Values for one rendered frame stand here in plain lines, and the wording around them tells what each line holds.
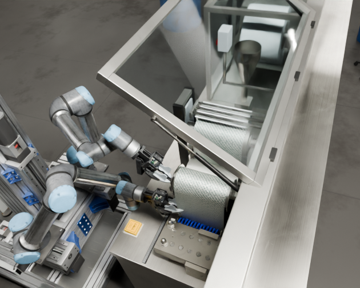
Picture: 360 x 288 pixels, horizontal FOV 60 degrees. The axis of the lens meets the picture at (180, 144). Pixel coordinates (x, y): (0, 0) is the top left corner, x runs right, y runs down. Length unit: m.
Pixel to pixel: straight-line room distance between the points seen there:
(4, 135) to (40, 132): 2.28
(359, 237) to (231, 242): 2.13
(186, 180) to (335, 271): 1.64
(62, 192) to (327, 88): 1.30
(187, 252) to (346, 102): 2.90
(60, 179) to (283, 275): 0.98
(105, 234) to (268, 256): 1.73
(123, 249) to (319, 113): 1.16
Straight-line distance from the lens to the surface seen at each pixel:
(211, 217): 1.48
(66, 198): 1.46
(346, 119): 3.74
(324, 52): 1.90
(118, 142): 1.34
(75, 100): 1.70
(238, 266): 0.81
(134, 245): 1.71
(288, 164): 1.27
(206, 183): 1.34
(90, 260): 2.54
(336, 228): 2.88
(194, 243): 1.52
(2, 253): 2.20
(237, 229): 0.85
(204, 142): 0.86
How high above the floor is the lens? 2.42
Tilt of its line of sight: 48 degrees down
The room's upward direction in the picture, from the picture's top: 8 degrees counter-clockwise
